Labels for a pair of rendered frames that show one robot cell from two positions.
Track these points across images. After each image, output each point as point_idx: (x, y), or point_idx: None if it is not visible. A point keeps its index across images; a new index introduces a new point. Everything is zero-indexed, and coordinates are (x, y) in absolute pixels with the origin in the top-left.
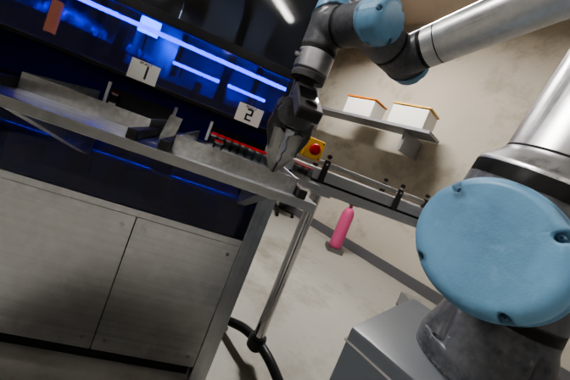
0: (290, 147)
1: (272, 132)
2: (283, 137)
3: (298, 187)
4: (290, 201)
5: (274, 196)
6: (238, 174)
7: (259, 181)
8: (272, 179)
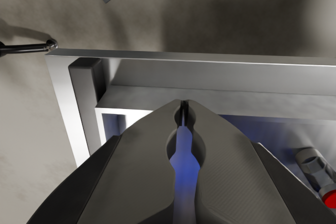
0: (149, 155)
1: (279, 196)
2: (204, 186)
3: (94, 82)
4: (117, 53)
5: (160, 54)
6: (259, 93)
7: (202, 91)
8: (172, 97)
